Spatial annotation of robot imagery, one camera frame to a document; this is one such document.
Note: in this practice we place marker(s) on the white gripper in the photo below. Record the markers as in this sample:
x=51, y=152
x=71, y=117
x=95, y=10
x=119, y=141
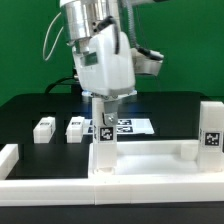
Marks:
x=105, y=73

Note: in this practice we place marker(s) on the white desk top tray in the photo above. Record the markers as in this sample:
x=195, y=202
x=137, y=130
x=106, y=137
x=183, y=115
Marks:
x=165, y=157

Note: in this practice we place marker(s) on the white front fence bar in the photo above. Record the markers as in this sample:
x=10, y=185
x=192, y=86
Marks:
x=130, y=190

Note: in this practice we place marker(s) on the white fence bar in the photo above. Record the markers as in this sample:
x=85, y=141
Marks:
x=9, y=156
x=130, y=190

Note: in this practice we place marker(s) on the white left fence bar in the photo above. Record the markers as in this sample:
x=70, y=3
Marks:
x=9, y=156

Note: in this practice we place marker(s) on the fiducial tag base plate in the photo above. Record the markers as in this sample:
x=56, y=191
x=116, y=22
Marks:
x=134, y=126

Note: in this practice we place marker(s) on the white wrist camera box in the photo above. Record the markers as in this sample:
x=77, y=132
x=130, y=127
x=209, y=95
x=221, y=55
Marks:
x=147, y=63

